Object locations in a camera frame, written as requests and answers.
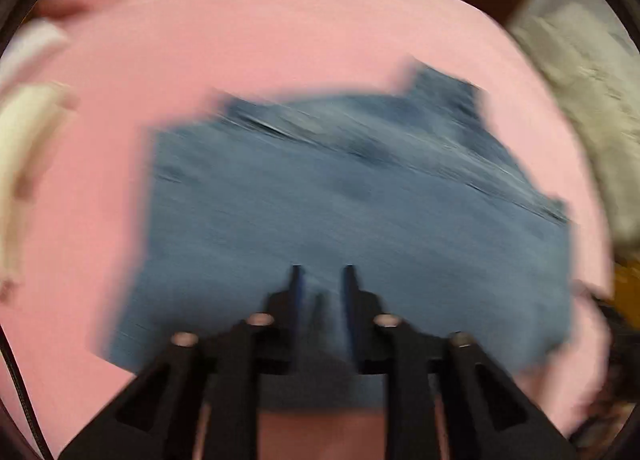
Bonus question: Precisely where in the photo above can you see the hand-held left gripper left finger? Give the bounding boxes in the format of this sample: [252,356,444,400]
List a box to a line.
[57,264,308,460]

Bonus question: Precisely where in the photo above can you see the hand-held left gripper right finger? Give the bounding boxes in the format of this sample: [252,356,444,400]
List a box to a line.
[341,264,581,460]

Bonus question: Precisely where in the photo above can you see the black cable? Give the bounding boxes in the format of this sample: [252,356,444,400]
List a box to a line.
[0,327,55,460]

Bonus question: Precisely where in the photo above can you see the pink bed sheet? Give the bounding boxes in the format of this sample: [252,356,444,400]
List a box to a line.
[0,0,618,460]

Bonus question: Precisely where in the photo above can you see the beige textured blanket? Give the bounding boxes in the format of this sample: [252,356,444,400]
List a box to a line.
[510,3,640,261]

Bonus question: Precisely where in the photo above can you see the white cloth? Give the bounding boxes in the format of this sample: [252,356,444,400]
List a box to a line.
[0,20,68,86]

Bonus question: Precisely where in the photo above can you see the cream cloth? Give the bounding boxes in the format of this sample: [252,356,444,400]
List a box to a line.
[0,83,78,301]

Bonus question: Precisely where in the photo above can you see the blue denim jeans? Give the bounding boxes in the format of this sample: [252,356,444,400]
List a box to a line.
[107,63,576,413]

